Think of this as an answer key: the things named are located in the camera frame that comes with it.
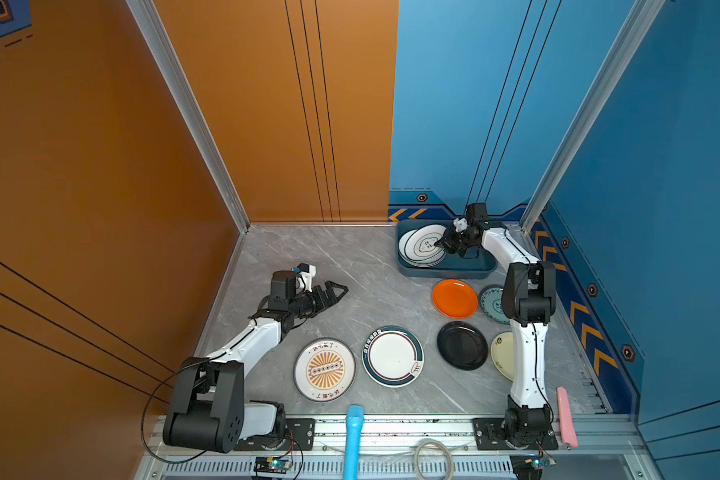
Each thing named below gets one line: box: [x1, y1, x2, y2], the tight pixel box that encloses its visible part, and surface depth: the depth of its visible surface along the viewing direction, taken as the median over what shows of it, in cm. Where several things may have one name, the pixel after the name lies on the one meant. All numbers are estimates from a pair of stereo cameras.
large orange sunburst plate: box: [293, 337, 356, 403], surface depth 85 cm
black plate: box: [437, 321, 489, 371], surface depth 89 cm
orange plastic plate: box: [431, 279, 479, 319], surface depth 100 cm
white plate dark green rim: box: [361, 325, 425, 388], surface depth 87 cm
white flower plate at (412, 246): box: [398, 225, 427, 267], surface depth 111 cm
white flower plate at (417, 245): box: [399, 224, 446, 267], surface depth 111 cm
